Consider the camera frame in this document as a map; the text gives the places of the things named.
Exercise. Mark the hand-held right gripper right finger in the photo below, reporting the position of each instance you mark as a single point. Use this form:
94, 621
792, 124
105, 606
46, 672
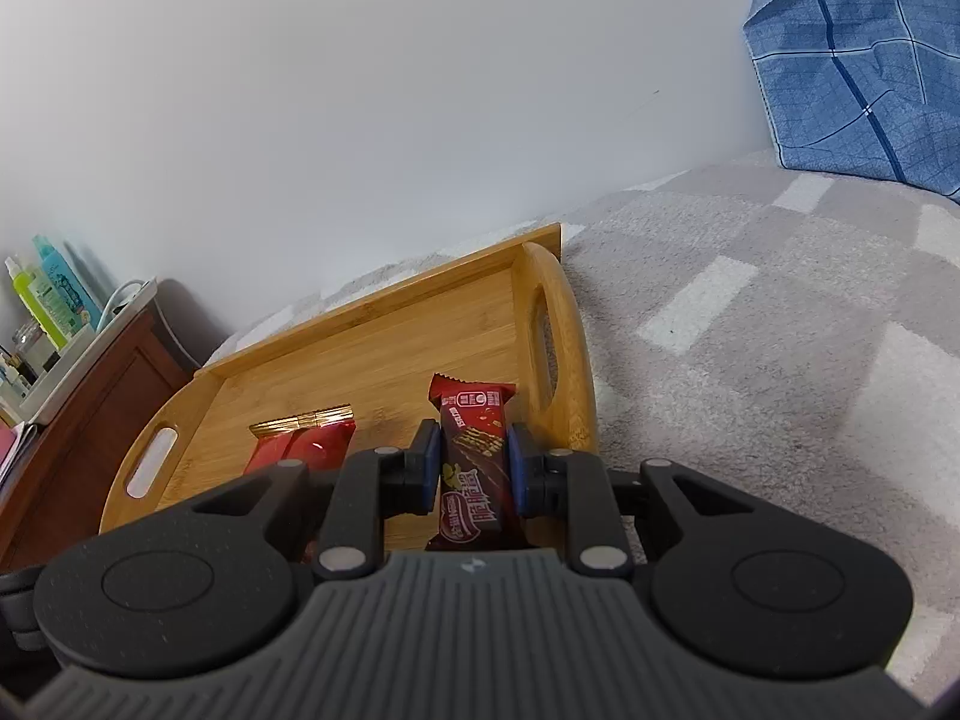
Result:
519, 474

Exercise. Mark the wooden tray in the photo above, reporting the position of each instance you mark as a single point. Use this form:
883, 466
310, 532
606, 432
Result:
337, 345

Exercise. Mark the stack of papers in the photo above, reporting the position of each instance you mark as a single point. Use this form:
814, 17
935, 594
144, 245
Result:
13, 450

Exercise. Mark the blue plaid cloth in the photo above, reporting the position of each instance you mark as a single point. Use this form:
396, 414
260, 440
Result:
862, 67

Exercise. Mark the green bottle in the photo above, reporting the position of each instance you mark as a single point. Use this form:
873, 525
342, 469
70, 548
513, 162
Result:
37, 300

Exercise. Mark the white power strip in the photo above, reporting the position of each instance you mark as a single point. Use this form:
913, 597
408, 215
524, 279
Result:
82, 352

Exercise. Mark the red gold-edged snack packet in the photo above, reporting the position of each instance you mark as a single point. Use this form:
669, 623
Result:
270, 450
326, 439

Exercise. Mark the dark red wafer bar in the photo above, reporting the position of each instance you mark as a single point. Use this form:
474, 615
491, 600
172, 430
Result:
472, 457

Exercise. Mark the glass jar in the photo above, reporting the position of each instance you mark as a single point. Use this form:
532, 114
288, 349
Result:
34, 349

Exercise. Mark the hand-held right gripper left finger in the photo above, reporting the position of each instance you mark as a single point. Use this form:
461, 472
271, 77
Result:
427, 469

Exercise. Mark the teal bottle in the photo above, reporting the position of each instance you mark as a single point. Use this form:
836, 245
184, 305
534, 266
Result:
67, 285

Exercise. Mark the wooden bedside cabinet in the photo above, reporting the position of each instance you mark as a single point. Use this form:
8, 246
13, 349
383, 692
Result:
90, 435

